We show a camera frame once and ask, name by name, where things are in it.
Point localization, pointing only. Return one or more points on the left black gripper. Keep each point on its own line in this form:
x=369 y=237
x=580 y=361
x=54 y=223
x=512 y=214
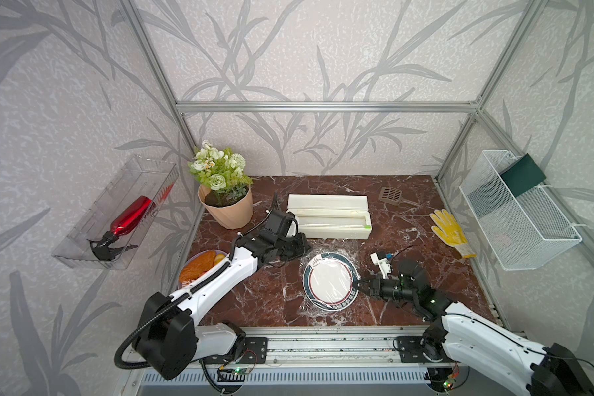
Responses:
x=302 y=247

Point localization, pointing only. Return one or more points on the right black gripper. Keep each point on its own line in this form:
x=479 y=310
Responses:
x=374 y=287

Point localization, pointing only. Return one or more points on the cream plastic wrap dispenser box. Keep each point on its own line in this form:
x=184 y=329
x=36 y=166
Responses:
x=331 y=216

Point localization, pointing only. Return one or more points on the white plate green red rim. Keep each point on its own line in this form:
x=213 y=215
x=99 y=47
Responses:
x=328 y=281

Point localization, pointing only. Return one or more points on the clear plastic wrap sheet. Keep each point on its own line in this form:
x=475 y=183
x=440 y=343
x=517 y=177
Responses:
x=326 y=245

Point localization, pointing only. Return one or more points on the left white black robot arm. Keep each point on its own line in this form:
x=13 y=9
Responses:
x=170 y=336

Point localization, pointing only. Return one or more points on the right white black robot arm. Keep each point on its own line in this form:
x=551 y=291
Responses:
x=457 y=334

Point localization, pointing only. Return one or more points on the purple plate of toy food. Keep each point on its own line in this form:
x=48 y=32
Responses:
x=198 y=265

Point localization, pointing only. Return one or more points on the beige flower pot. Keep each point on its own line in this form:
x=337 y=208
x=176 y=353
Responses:
x=235 y=216

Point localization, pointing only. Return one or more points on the yellow work glove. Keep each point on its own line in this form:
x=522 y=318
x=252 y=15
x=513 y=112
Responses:
x=450 y=233

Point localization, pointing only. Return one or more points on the white green artificial flowers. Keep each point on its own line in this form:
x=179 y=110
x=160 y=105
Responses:
x=222 y=172

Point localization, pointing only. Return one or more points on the brown slotted spatula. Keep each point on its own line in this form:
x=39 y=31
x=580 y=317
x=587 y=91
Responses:
x=394 y=196

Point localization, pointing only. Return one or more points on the dark green card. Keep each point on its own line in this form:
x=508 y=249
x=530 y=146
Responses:
x=522 y=176

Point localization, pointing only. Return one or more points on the red spray bottle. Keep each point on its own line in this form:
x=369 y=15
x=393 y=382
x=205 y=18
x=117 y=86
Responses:
x=126 y=223

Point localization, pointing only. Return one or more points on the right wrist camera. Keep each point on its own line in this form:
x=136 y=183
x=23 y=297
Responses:
x=383 y=261

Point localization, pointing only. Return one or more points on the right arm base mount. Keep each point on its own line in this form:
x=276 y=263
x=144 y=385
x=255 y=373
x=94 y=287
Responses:
x=411 y=349

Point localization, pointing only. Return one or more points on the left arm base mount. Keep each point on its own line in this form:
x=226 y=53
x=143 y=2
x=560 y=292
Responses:
x=251 y=350

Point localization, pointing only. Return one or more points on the aluminium front rail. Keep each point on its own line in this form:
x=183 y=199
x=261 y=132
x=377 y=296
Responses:
x=338 y=347

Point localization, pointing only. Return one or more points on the white wire mesh basket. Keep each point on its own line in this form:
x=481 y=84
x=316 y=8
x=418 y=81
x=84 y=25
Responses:
x=525 y=232

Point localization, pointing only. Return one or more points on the clear plastic wall bin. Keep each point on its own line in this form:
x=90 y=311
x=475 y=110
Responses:
x=139 y=176

